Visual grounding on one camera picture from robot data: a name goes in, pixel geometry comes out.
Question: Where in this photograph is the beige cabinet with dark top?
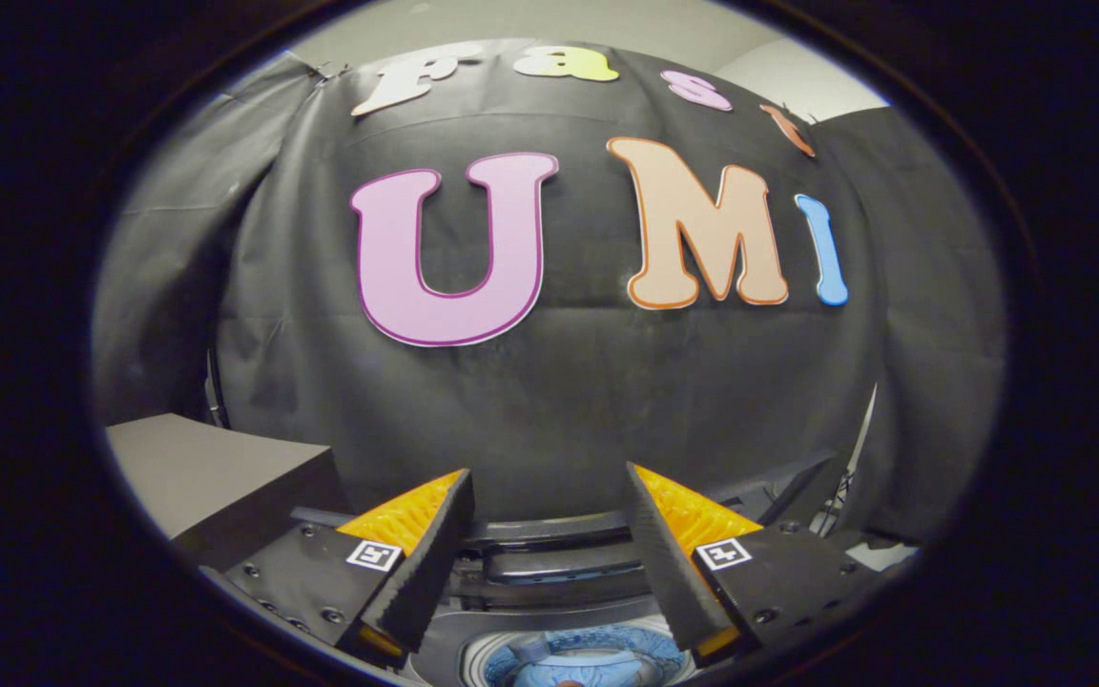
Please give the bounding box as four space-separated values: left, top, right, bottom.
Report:
106 412 350 573

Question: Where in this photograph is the black backdrop cloth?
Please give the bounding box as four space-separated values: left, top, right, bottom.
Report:
92 38 1006 545

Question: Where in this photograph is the light blue shirt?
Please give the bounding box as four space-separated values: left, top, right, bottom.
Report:
509 649 667 687

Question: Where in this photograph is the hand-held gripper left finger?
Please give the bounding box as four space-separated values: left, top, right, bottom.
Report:
198 468 476 669

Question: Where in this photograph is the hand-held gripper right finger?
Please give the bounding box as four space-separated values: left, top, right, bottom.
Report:
624 462 894 667

